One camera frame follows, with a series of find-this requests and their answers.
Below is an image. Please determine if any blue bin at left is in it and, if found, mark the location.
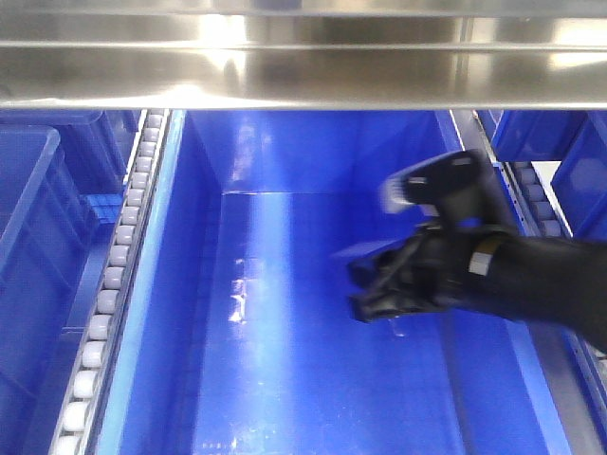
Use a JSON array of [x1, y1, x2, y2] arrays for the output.
[[1, 125, 96, 454]]

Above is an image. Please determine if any blue bin at right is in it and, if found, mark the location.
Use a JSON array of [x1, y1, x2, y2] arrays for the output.
[[551, 111, 606, 241]]

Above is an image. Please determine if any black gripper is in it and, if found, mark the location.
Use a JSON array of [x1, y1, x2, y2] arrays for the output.
[[347, 227, 503, 322]]

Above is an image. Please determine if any stainless steel shelf rack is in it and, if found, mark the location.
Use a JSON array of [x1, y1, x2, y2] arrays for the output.
[[1, 1, 606, 109]]

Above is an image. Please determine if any large blue open bin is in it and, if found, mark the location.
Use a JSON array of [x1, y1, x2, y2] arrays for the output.
[[95, 111, 571, 454]]

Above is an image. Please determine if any white roller track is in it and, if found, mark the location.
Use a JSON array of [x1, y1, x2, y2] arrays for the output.
[[48, 109, 172, 454]]

